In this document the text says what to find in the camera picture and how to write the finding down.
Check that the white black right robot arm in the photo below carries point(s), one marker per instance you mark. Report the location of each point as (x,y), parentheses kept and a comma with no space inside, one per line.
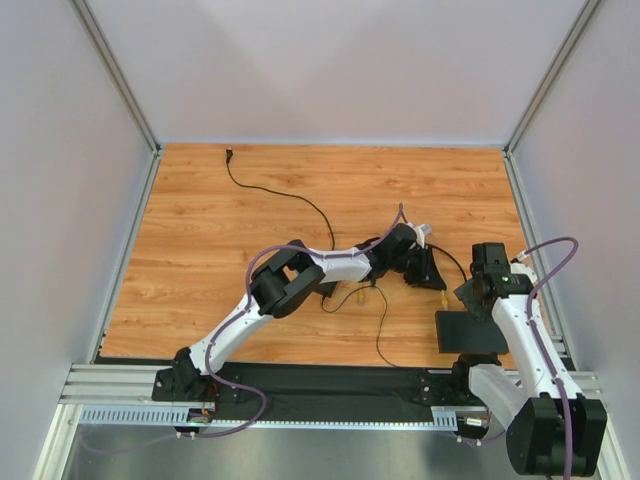
(551,426)

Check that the black base mat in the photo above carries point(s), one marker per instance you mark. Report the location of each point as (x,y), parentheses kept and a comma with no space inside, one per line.
(337,392)

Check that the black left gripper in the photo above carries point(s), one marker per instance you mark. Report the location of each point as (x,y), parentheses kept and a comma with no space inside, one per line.
(422,265)

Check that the aluminium frame rail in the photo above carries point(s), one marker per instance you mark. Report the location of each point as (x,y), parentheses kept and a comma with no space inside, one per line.
(110,383)

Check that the right aluminium frame post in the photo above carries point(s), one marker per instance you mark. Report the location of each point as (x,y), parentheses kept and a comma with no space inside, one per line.
(552,74)

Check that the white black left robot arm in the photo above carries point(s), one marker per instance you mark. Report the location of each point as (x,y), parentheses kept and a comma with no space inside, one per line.
(279,286)

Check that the aluminium frame post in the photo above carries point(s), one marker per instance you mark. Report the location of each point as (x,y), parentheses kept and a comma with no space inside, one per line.
(552,74)
(97,37)

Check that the black network switch box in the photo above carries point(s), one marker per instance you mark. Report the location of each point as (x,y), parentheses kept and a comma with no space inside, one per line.
(458,332)

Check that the grey slotted cable duct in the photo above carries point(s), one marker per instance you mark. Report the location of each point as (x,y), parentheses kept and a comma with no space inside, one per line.
(430,419)

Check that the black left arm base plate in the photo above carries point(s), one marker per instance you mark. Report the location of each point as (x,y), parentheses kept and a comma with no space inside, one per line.
(166,388)

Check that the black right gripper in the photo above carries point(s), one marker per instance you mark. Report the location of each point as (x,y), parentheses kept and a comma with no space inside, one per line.
(473,300)

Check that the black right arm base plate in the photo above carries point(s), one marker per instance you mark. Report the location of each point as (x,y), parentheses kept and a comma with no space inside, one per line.
(446,388)

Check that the left aluminium frame post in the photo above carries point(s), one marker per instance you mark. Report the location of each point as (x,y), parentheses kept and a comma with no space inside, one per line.
(97,37)

